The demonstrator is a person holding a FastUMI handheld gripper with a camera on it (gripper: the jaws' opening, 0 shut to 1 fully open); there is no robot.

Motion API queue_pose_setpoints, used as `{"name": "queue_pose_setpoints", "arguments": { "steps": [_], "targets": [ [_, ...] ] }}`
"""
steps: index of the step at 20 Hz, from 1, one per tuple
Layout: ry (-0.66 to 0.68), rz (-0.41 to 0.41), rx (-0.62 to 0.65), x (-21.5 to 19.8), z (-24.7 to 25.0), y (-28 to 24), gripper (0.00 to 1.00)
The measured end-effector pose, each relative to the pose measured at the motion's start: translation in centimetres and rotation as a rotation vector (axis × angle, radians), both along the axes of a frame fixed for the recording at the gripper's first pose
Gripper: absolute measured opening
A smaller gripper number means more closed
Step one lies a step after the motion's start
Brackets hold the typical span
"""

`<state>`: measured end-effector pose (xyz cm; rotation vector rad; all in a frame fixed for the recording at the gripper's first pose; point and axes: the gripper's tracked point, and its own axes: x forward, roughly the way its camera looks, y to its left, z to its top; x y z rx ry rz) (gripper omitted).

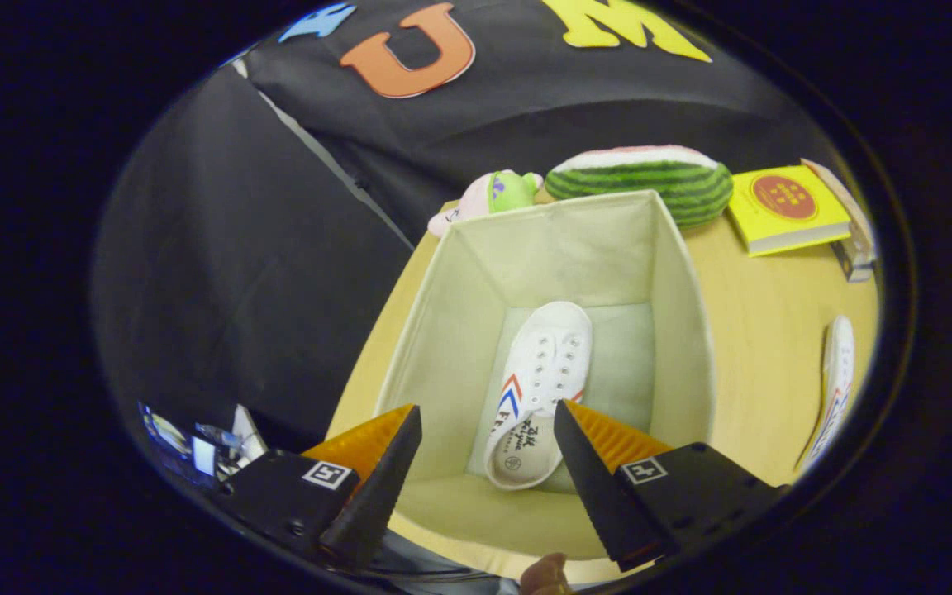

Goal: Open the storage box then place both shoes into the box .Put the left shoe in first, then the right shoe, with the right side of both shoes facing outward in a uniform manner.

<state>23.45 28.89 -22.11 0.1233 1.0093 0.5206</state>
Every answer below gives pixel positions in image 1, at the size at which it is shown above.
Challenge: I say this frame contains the black backdrop cloth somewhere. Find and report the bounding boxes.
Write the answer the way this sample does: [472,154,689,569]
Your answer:
[100,0,824,464]

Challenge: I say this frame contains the dark blue book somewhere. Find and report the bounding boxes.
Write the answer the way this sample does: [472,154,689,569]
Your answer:
[830,240,877,283]

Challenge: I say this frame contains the pink plush toy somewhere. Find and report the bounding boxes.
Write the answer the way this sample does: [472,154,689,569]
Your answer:
[428,169,544,239]

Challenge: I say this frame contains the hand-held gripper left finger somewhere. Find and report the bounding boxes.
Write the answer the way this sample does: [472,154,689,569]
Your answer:
[213,404,423,571]

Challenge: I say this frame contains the white canvas shoe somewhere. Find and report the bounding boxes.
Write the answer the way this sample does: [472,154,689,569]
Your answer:
[797,314,855,474]
[484,301,593,492]

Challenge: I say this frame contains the cream fabric storage box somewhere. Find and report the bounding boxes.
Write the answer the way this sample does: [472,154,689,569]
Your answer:
[373,190,716,563]

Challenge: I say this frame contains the white and blue clutter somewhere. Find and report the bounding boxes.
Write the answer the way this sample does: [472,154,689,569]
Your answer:
[140,402,269,490]

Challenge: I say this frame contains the beige book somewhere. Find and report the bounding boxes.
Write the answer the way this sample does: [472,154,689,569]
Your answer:
[801,159,875,250]

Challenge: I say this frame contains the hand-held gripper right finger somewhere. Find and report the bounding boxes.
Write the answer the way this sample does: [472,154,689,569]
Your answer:
[554,400,787,573]

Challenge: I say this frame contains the yellow book with red circle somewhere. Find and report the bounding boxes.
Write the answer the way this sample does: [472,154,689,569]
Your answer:
[728,165,853,258]

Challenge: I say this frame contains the watermelon slice plush toy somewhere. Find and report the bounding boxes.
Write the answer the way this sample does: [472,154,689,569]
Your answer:
[544,145,735,229]

